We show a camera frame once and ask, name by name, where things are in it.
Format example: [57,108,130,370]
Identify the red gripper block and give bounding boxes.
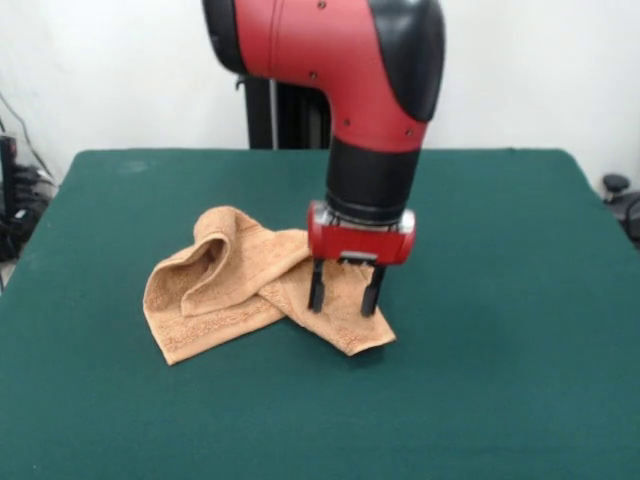
[306,200,417,318]

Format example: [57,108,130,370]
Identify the tan terry towel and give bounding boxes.
[142,204,398,367]

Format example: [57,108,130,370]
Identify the dark green table cloth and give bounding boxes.
[0,147,640,480]

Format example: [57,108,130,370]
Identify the black office chair base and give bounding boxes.
[601,172,640,237]

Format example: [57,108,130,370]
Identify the black computer tower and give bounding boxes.
[0,132,21,262]

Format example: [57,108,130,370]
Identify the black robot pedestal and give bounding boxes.
[234,73,335,151]

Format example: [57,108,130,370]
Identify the black cable bundle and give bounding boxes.
[12,163,57,207]

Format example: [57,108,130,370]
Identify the grey wall cables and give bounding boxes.
[0,91,56,187]

